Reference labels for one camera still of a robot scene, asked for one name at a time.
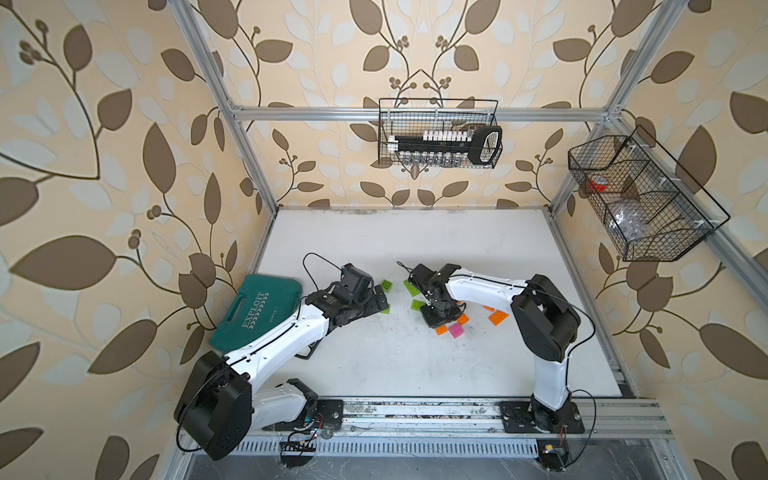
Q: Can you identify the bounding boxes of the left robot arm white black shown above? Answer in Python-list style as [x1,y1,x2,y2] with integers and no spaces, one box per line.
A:
[174,283,389,461]

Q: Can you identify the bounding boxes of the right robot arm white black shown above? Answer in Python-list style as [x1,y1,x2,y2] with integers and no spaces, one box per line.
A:
[407,263,581,413]

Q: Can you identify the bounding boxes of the pink small square brick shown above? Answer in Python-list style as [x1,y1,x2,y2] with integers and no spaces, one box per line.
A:
[448,323,464,338]

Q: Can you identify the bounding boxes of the green brick tilted centre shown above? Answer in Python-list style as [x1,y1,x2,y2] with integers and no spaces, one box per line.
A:
[403,280,420,297]

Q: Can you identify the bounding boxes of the green plastic tool case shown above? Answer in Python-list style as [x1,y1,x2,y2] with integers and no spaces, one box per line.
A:
[209,274,303,354]

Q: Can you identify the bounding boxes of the socket set in basket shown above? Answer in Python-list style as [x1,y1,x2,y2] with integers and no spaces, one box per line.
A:
[383,125,503,168]

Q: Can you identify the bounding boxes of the red tape roll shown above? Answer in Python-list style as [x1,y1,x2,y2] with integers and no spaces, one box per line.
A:
[586,175,610,193]

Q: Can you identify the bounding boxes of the clear plastic bag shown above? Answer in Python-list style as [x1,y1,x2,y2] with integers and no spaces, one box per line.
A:
[607,199,648,242]

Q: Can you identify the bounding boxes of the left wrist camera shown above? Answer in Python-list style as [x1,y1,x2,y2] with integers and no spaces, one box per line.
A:
[340,263,373,297]

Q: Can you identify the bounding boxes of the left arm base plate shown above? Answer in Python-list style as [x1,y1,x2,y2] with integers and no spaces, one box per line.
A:
[263,399,344,433]

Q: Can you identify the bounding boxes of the aluminium front rail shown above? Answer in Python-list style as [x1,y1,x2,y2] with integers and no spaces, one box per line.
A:
[305,396,673,440]

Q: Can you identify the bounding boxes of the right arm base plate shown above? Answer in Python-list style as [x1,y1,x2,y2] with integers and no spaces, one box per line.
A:
[498,398,586,434]

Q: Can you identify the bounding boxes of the back wire basket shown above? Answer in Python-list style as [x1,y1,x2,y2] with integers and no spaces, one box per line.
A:
[377,97,503,169]

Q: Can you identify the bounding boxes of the wire basket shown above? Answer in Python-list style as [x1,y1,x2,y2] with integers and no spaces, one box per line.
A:
[377,97,503,169]
[568,125,731,262]

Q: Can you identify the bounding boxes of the right wire basket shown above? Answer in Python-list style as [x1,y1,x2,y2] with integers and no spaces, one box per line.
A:
[568,125,731,262]

